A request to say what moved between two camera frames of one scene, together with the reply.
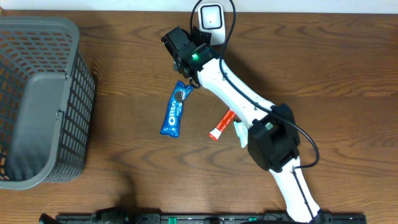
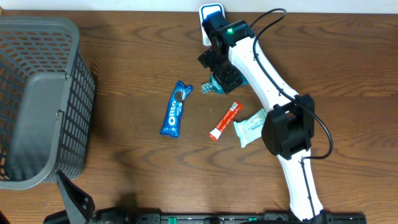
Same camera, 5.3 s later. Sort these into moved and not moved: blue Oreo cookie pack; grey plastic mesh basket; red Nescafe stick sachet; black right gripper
Moved: black right gripper
Not moved: blue Oreo cookie pack; red Nescafe stick sachet; grey plastic mesh basket
